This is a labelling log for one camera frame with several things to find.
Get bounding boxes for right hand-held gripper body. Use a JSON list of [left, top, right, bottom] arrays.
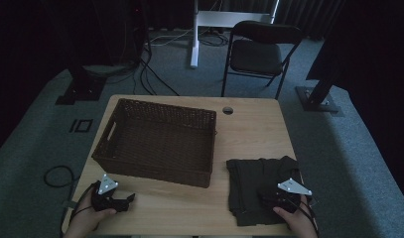
[[272, 178, 313, 214]]

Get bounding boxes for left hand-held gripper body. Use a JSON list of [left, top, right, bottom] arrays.
[[90, 174, 121, 213]]

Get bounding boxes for dark garment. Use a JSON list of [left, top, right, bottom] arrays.
[[225, 155, 305, 228]]

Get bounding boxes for brown wicker basket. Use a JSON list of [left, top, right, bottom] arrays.
[[90, 97, 217, 188]]

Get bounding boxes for person's right hand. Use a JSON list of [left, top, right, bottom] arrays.
[[272, 196, 320, 238]]

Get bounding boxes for person's left hand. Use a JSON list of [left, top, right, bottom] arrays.
[[64, 192, 118, 238]]

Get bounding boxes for black folding chair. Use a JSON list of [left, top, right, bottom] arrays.
[[221, 20, 304, 101]]

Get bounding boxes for dark curtain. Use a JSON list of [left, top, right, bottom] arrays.
[[218, 0, 346, 41]]

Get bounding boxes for black looped floor cable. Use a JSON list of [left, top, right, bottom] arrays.
[[43, 165, 75, 188]]

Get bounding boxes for black stand with base plate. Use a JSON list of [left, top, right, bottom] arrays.
[[295, 77, 340, 114], [55, 63, 108, 106]]

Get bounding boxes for black floor cables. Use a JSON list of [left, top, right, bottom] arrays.
[[132, 46, 181, 97]]

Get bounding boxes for white floor cable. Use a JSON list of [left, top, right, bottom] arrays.
[[149, 29, 195, 48]]

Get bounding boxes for white metal desk frame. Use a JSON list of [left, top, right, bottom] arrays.
[[189, 0, 281, 69]]

